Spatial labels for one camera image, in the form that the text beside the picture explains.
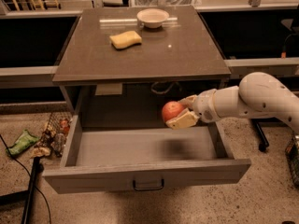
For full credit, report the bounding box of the black drawer handle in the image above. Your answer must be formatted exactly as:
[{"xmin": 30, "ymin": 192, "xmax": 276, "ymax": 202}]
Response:
[{"xmin": 132, "ymin": 179, "xmax": 164, "ymax": 192}]

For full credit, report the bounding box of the grey cabinet with brown top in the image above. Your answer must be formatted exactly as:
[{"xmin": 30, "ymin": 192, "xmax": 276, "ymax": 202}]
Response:
[{"xmin": 51, "ymin": 5, "xmax": 233, "ymax": 129}]

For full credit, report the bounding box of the yellow sponge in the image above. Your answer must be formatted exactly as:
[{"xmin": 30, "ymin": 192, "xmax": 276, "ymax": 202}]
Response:
[{"xmin": 109, "ymin": 31, "xmax": 142, "ymax": 49}]

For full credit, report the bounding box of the white ceramic bowl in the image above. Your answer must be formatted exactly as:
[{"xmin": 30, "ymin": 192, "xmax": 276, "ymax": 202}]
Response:
[{"xmin": 136, "ymin": 8, "xmax": 169, "ymax": 29}]

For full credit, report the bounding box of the wire basket at right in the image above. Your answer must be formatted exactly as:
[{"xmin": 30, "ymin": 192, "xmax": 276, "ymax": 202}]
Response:
[{"xmin": 285, "ymin": 134, "xmax": 299, "ymax": 189}]

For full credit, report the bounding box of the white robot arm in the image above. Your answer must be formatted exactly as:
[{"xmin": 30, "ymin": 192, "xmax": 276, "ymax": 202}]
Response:
[{"xmin": 162, "ymin": 72, "xmax": 299, "ymax": 133}]

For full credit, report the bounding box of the black stand leg right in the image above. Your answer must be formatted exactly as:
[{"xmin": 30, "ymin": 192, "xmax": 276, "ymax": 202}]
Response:
[{"xmin": 251, "ymin": 119, "xmax": 269, "ymax": 152}]

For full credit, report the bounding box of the red apple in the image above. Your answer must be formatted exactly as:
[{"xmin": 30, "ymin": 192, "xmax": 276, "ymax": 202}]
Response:
[{"xmin": 162, "ymin": 101, "xmax": 185, "ymax": 122}]

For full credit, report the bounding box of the open grey top drawer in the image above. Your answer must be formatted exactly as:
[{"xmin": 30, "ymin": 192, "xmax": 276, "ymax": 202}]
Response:
[{"xmin": 42, "ymin": 84, "xmax": 252, "ymax": 195}]

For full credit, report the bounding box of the black stand leg left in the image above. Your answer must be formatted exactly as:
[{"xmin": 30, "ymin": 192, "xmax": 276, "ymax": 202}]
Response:
[{"xmin": 0, "ymin": 158, "xmax": 43, "ymax": 224}]

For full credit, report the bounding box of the cable loop under top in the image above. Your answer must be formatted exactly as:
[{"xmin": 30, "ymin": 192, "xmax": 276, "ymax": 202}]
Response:
[{"xmin": 150, "ymin": 81, "xmax": 182, "ymax": 95}]

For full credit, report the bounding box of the black cable on floor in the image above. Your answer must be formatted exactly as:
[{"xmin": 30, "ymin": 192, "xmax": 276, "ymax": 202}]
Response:
[{"xmin": 0, "ymin": 133, "xmax": 52, "ymax": 224}]

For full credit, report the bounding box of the white label under top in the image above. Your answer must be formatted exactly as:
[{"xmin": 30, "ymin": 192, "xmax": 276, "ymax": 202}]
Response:
[{"xmin": 95, "ymin": 83, "xmax": 122, "ymax": 95}]

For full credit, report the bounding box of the clear plastic bin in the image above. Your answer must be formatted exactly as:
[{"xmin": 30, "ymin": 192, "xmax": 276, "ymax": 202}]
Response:
[{"xmin": 129, "ymin": 0, "xmax": 202, "ymax": 7}]

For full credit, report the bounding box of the green snack bag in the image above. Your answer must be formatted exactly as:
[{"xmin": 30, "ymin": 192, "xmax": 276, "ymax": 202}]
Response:
[{"xmin": 7, "ymin": 130, "xmax": 39, "ymax": 157}]

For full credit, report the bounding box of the black stand leg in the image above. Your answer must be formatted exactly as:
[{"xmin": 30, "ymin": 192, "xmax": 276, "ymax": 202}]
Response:
[
  {"xmin": 0, "ymin": 158, "xmax": 43, "ymax": 224},
  {"xmin": 251, "ymin": 119, "xmax": 269, "ymax": 152}
]

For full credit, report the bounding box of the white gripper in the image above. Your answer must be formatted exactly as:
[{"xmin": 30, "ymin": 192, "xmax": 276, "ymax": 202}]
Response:
[{"xmin": 166, "ymin": 89, "xmax": 220, "ymax": 130}]

